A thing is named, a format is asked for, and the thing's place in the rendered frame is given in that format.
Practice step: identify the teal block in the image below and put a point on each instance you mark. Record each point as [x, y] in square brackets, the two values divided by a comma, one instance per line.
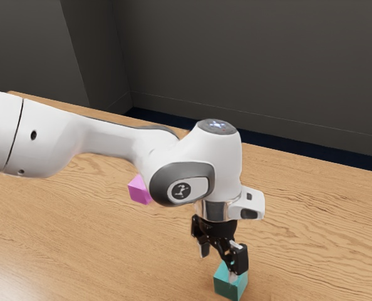
[228, 286]

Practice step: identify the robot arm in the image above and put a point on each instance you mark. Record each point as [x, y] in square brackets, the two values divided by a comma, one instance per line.
[111, 144]

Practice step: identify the pink block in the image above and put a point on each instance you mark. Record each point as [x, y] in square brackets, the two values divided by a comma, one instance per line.
[137, 192]

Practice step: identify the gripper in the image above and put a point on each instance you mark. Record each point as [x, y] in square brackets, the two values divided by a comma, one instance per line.
[216, 228]

